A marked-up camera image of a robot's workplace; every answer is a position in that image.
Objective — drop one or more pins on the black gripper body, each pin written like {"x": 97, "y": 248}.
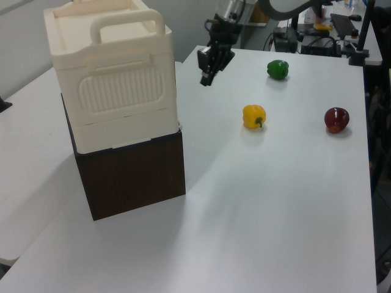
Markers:
{"x": 224, "y": 35}

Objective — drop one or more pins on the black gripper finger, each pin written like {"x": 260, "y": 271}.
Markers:
{"x": 223, "y": 59}
{"x": 204, "y": 65}

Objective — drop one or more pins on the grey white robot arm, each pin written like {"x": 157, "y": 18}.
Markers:
{"x": 287, "y": 7}

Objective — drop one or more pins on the cream plastic cabinet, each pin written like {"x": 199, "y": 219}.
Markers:
{"x": 122, "y": 91}

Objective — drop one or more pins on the tan cardboard box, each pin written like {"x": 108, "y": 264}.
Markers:
{"x": 259, "y": 15}

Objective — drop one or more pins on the green bell pepper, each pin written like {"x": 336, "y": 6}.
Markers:
{"x": 278, "y": 69}

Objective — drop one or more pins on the small black equipment box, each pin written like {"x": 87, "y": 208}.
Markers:
{"x": 284, "y": 39}

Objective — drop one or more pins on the yellow bell pepper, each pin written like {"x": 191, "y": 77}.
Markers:
{"x": 253, "y": 116}

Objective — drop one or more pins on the wide black equipment box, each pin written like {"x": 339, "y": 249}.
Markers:
{"x": 319, "y": 46}

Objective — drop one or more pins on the yellow object on desk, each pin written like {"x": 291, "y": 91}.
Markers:
{"x": 321, "y": 27}

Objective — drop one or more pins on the black keyboard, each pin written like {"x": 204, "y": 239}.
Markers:
{"x": 343, "y": 26}

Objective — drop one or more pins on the dark red apple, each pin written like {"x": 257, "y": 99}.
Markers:
{"x": 336, "y": 119}

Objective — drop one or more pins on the black computer mouse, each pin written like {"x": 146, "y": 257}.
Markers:
{"x": 355, "y": 17}

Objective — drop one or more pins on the dark wood base box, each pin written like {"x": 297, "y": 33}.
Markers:
{"x": 131, "y": 177}

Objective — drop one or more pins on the side desk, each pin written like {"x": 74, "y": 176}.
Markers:
{"x": 371, "y": 45}

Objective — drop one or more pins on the black table clamp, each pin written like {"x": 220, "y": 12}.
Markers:
{"x": 4, "y": 105}

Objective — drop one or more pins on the black camera pole clamp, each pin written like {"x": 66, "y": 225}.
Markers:
{"x": 360, "y": 56}

